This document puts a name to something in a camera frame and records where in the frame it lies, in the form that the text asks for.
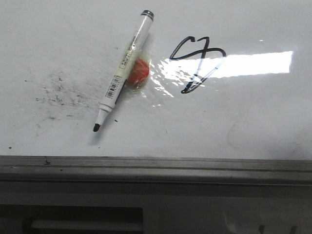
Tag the white black-tip whiteboard marker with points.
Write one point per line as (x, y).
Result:
(124, 68)

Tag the red round magnet taped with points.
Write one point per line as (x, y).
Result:
(139, 72)

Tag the grey aluminium whiteboard frame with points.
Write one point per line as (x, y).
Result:
(157, 170)

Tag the white whiteboard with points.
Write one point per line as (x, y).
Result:
(228, 78)

